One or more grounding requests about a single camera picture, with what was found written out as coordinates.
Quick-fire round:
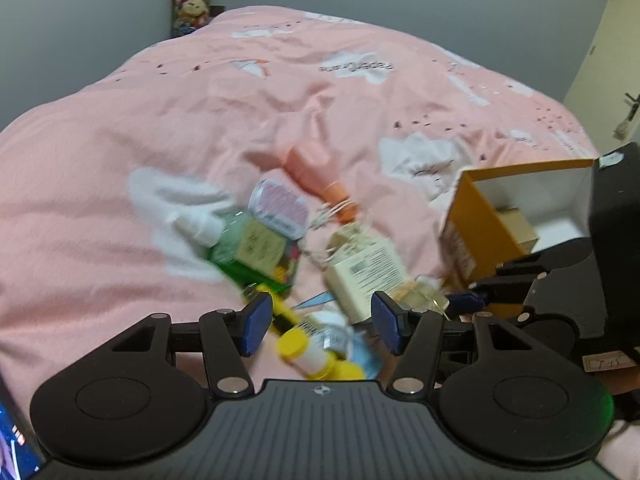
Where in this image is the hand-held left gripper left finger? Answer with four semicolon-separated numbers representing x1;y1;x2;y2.
107;291;275;399

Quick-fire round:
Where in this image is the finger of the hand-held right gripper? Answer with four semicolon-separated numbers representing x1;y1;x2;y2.
447;280;539;317
495;237;596;281

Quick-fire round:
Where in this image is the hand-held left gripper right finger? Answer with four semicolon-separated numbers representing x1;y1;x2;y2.
370;291;543;399

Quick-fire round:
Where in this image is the clear glass perfume bottle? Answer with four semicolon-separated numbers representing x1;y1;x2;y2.
394;274;452;319

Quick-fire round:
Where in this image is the orange cardboard box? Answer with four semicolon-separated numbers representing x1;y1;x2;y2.
439;157;598;292

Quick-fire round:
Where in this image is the blue mint tin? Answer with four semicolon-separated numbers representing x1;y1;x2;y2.
247;178;311;241

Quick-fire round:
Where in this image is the person's right forearm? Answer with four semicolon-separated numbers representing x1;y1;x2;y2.
596;417;640;480

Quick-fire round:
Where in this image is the small brown box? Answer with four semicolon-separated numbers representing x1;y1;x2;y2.
494;207;542;252

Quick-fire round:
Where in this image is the light blue cloth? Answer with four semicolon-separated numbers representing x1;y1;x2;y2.
349;329;385;380

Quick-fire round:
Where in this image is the yellow capped glue stick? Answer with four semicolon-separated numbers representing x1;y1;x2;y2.
277;327;367;382

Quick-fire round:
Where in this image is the small white barcode box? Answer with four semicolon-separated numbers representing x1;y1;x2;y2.
323;236;409;324

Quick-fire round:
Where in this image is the clear plastic jar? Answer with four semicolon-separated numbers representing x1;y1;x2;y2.
300;310;357;361

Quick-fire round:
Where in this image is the green bottle with white cap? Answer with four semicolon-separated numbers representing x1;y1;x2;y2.
172;207;302;297

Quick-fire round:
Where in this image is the pink bottle with orange cap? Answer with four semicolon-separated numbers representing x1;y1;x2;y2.
282;142;362;224

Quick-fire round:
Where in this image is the cream door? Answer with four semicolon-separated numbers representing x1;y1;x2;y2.
562;0;640;157

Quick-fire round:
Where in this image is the pink printed blanket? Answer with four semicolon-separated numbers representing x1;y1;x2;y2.
0;5;603;386

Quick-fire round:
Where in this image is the phone with lit screen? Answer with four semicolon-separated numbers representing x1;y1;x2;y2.
0;374;49;480

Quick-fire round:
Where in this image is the black door handle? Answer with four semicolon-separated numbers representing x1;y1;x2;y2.
612;91;640;142

